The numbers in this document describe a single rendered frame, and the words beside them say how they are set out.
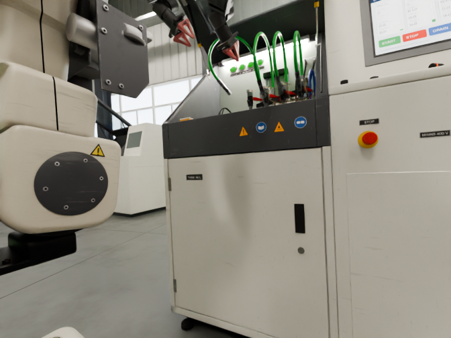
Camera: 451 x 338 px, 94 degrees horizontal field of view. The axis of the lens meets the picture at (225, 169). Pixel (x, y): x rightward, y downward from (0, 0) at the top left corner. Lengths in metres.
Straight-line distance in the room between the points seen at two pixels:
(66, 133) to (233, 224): 0.64
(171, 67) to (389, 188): 6.18
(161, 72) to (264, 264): 6.19
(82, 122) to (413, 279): 0.90
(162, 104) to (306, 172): 5.78
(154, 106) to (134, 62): 5.98
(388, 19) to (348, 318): 1.10
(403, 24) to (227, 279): 1.20
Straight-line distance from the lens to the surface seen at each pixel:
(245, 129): 0.82
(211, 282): 1.02
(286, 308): 0.93
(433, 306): 0.89
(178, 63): 6.45
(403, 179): 0.78
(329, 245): 0.81
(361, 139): 0.76
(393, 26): 1.18
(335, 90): 0.79
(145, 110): 6.72
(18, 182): 0.41
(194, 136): 0.93
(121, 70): 0.48
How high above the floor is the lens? 0.74
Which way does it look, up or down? 1 degrees down
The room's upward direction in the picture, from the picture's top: 3 degrees counter-clockwise
